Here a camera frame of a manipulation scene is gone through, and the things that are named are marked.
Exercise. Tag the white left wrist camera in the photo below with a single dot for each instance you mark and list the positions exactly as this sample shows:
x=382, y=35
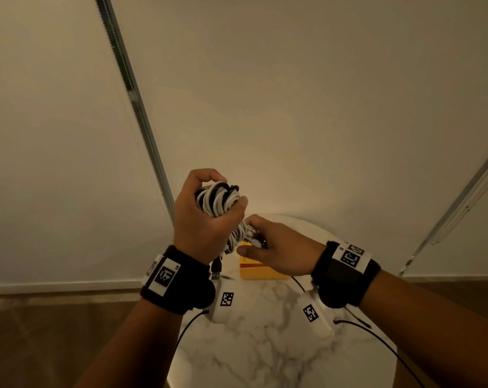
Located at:
x=223, y=307

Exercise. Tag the slotted metal wall rail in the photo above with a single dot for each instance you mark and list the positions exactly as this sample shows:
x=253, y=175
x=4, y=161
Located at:
x=135, y=100
x=458, y=206

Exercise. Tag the black wristband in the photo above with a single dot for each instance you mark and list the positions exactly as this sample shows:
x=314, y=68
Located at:
x=341, y=282
x=183, y=286

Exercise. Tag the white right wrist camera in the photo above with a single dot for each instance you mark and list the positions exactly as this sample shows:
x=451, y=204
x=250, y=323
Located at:
x=314, y=319

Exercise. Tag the black left wristband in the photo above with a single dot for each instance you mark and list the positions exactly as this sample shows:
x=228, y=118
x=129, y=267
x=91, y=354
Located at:
x=183, y=286

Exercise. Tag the person's right hand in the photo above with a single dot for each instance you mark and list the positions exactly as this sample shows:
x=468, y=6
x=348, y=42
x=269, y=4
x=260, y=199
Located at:
x=288, y=254

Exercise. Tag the white baseboard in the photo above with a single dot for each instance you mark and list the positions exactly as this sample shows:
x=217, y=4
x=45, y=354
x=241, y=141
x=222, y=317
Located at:
x=66, y=287

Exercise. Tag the person's right forearm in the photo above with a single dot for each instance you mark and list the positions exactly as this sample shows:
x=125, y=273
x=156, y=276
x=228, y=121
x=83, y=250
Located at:
x=430, y=331

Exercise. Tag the person's left hand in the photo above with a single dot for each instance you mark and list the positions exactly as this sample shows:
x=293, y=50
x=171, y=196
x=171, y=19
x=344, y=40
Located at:
x=191, y=230

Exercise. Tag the yellow box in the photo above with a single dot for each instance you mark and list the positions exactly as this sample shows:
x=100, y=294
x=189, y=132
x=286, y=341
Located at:
x=256, y=272

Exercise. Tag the black right wristband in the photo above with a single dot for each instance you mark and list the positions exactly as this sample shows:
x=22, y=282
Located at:
x=341, y=282

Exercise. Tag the white marble table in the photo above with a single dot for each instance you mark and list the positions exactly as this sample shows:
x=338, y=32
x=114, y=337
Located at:
x=268, y=351

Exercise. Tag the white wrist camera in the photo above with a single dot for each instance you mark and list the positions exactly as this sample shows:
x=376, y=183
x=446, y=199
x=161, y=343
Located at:
x=314, y=319
x=223, y=307

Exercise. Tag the person's left forearm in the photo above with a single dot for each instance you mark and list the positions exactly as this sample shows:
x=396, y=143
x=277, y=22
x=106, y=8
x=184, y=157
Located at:
x=135, y=347

